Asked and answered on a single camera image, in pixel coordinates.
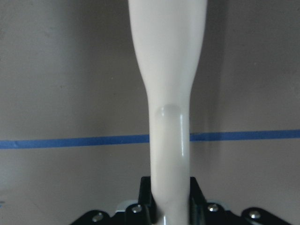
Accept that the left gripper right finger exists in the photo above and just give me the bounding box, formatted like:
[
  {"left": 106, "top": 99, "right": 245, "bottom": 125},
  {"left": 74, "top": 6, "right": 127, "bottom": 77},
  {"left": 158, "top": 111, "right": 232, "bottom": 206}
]
[{"left": 189, "top": 177, "right": 289, "bottom": 225}]

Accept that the white hand brush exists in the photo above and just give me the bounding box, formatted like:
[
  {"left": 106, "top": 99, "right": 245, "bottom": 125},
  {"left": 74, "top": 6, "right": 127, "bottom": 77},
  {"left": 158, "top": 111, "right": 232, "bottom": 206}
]
[{"left": 128, "top": 0, "right": 208, "bottom": 225}]

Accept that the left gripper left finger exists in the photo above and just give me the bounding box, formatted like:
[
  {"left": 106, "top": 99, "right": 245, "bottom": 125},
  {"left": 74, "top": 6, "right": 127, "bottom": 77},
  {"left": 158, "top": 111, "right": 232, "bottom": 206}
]
[{"left": 72, "top": 176, "right": 158, "bottom": 225}]

